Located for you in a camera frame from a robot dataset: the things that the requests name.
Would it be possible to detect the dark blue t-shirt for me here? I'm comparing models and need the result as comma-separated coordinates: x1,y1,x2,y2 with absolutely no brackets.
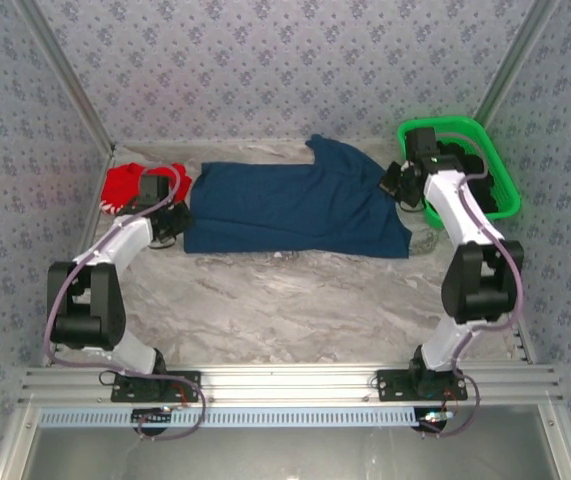
183,133,412,259

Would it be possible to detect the green plastic basket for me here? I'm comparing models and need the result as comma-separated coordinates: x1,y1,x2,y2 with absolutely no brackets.
396,115,523,231

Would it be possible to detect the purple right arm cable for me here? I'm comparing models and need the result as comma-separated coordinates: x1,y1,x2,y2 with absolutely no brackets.
417,130,525,440

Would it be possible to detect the aluminium corner post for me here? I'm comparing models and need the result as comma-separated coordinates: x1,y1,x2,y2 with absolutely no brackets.
14,0,117,154
474,0,564,131

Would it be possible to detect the black clothes pile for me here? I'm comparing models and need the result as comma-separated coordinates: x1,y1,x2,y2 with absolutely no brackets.
437,141,499,214

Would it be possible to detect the aluminium front frame rail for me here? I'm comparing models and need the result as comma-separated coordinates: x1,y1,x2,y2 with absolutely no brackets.
17,364,564,406

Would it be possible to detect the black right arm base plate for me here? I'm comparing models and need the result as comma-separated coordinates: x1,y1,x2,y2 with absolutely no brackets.
374,368,469,403

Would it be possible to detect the small black controller board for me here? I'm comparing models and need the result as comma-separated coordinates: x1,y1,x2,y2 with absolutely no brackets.
132,407,173,427
417,408,459,430

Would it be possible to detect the aluminium side frame rail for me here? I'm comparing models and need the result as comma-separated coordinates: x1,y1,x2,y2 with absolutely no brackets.
484,227,539,366
39,144,119,369

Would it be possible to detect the grey metal panel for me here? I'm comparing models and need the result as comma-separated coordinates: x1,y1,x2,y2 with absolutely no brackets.
29,424,561,480

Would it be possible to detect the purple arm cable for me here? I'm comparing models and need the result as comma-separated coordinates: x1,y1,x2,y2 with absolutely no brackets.
417,130,525,440
44,167,207,442

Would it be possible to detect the folded red t-shirt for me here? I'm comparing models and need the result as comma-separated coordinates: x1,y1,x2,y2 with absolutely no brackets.
99,162,194,217

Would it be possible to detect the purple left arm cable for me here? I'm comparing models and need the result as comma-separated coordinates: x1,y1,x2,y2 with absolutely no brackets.
44,167,207,442

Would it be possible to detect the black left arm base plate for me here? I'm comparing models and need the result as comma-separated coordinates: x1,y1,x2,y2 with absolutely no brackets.
109,369,202,404

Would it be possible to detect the slotted white cable duct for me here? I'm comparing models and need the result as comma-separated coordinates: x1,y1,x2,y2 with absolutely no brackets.
39,405,416,429

